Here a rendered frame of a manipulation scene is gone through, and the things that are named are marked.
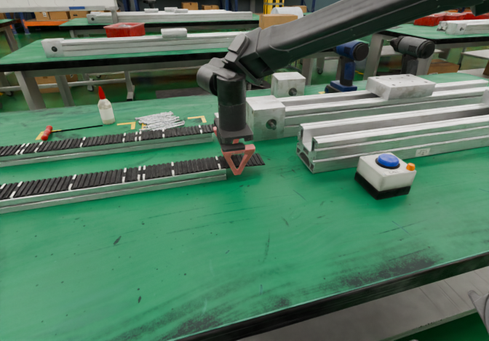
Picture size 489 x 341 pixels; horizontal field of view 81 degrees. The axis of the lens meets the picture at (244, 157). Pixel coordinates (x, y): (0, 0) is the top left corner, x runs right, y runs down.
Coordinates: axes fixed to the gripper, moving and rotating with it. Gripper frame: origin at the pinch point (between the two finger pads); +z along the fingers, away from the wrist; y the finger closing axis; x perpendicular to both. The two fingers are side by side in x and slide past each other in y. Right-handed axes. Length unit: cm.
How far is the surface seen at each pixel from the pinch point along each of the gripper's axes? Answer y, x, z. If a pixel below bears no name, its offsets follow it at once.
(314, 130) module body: 2.3, -20.8, -4.4
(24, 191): -0.7, 41.6, -0.3
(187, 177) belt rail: -2.0, 10.7, 1.1
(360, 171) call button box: -10.6, -25.9, 0.1
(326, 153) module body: -5.0, -20.4, -2.0
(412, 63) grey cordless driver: 32, -73, -11
